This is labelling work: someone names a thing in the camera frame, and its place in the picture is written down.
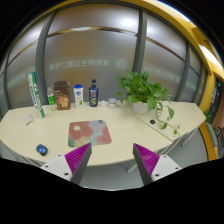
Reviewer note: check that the floral mouse pad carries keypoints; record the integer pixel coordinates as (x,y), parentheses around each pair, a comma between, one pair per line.
(95,132)

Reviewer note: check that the clear plastic bottle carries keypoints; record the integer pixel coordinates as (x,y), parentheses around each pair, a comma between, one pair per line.
(51,99)

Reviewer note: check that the green white tall box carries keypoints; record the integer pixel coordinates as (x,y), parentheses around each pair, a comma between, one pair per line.
(35,94)

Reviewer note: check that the black desk grommet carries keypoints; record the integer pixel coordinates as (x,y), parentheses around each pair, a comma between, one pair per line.
(152,121)

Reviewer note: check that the small white jar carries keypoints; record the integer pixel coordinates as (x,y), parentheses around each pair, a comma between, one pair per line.
(111,103)

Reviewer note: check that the blue computer mouse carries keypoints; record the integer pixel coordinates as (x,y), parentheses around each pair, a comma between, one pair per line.
(42,149)

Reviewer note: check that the dark blue shampoo bottle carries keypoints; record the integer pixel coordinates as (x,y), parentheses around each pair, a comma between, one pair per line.
(93,94)

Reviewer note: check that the brown cardboard box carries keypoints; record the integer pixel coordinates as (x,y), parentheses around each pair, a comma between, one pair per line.
(62,95)

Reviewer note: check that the small white packet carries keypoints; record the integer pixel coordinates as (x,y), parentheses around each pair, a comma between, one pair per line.
(28,119)

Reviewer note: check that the white plant pot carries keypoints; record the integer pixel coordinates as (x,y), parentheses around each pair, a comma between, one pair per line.
(140,108)

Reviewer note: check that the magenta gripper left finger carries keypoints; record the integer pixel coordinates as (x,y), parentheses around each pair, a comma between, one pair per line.
(70,166)

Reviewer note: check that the white lotion bottle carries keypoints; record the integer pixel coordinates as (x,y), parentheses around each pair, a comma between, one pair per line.
(78,94)

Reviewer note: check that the crumpled white tissue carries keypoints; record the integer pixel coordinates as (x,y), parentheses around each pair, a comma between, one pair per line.
(103,103)

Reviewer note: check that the green potted plant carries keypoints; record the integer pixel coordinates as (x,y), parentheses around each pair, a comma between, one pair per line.
(136,87)

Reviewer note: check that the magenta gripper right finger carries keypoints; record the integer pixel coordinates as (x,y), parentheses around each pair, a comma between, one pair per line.
(152,166)

